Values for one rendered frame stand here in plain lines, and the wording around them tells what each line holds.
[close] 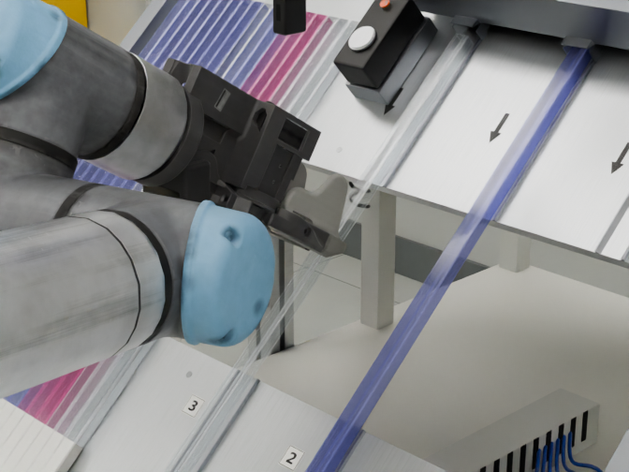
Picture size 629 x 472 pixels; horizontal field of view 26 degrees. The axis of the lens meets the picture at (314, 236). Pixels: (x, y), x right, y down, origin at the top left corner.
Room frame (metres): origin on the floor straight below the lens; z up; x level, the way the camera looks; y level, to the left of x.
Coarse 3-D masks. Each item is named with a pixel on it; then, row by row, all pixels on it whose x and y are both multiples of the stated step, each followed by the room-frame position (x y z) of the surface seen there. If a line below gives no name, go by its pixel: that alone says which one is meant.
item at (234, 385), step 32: (448, 64) 1.07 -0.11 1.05; (416, 96) 1.05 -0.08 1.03; (416, 128) 1.04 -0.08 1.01; (384, 160) 1.02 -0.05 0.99; (352, 192) 1.01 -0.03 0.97; (352, 224) 0.99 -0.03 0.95; (320, 256) 0.97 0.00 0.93; (288, 288) 0.96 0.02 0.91; (288, 320) 0.94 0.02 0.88; (256, 352) 0.92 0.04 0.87; (224, 384) 0.91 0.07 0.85; (224, 416) 0.90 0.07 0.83; (192, 448) 0.88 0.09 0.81
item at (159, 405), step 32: (160, 352) 0.99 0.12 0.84; (192, 352) 0.97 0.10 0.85; (128, 384) 0.98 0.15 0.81; (160, 384) 0.96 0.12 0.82; (192, 384) 0.95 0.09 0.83; (256, 384) 0.91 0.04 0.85; (128, 416) 0.95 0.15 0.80; (160, 416) 0.94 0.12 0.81; (192, 416) 0.92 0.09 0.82; (256, 416) 0.89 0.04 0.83; (288, 416) 0.88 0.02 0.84; (320, 416) 0.87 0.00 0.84; (96, 448) 0.94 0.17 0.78; (128, 448) 0.93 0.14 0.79; (160, 448) 0.91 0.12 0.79; (224, 448) 0.88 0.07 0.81; (256, 448) 0.87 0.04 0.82; (288, 448) 0.86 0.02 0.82; (352, 448) 0.83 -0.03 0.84; (384, 448) 0.82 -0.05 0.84
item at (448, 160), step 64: (256, 0) 1.28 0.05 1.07; (320, 0) 1.23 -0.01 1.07; (512, 64) 1.05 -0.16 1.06; (320, 128) 1.10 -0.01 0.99; (384, 128) 1.06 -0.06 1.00; (448, 128) 1.03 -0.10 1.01; (512, 128) 0.99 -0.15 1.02; (576, 128) 0.96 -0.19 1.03; (448, 192) 0.97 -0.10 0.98; (512, 192) 0.94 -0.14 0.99; (576, 192) 0.92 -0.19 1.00
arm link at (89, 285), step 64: (128, 192) 0.72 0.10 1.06; (0, 256) 0.57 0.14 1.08; (64, 256) 0.59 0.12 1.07; (128, 256) 0.63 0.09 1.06; (192, 256) 0.66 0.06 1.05; (256, 256) 0.68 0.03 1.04; (0, 320) 0.54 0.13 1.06; (64, 320) 0.57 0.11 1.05; (128, 320) 0.61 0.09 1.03; (192, 320) 0.65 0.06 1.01; (256, 320) 0.68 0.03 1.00; (0, 384) 0.54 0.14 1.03
